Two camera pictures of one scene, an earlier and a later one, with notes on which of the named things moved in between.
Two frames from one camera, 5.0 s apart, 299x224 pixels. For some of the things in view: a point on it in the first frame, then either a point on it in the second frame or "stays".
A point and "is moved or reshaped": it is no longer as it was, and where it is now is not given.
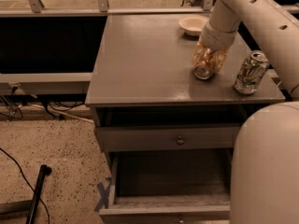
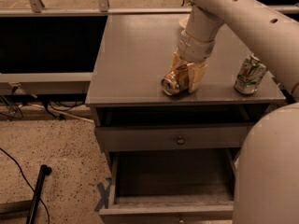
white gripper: [216, 38] -> [195, 49]
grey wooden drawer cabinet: [170, 133] stays
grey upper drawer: [170, 137] stays
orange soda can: [204, 71] is moved or reshaped
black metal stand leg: [43, 172] stays
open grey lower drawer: [185, 186] stays
